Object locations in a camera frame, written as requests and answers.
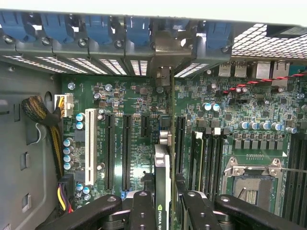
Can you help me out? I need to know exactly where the black RAM slot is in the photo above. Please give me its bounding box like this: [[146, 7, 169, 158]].
[[203, 135, 211, 199], [296, 134, 307, 227], [210, 135, 218, 201], [217, 135, 225, 198], [286, 134, 297, 222]]

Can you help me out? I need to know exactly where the dark RAM stick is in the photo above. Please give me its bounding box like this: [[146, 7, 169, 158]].
[[191, 130, 204, 192]]

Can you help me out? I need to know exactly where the CPU socket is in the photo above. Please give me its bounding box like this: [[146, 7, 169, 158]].
[[222, 157, 286, 211]]

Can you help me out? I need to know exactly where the long black expansion slot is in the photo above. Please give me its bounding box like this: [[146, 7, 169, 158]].
[[122, 114, 133, 192], [176, 116, 187, 175], [104, 114, 116, 192]]

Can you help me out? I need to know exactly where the short black expansion slot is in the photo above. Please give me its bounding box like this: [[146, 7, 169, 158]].
[[141, 114, 150, 138]]

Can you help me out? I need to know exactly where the white expansion slot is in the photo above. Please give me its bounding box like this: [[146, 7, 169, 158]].
[[85, 108, 98, 186]]

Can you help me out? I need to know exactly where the thin locking lever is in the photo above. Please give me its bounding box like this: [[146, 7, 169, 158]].
[[232, 166, 307, 173]]

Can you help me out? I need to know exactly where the green motherboard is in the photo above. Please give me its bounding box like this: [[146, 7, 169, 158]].
[[59, 59, 307, 230]]

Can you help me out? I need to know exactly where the white power connector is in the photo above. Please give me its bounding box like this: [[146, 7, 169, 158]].
[[54, 94, 74, 118]]

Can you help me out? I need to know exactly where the open PC case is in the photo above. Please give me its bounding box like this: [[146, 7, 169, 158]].
[[0, 8, 307, 230]]

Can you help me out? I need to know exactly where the blue slot clip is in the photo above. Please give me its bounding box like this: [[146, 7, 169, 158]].
[[0, 11, 32, 43], [40, 13, 73, 44], [205, 21, 233, 50], [85, 15, 114, 46], [126, 16, 151, 46]]

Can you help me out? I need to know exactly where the black connector with coloured wires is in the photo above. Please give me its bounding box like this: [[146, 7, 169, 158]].
[[57, 173, 75, 215]]

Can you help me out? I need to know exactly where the red and black twisted wire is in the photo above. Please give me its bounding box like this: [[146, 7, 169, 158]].
[[222, 72, 307, 94]]

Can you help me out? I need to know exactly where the braided power cable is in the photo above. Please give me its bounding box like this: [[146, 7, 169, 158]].
[[21, 95, 65, 179]]

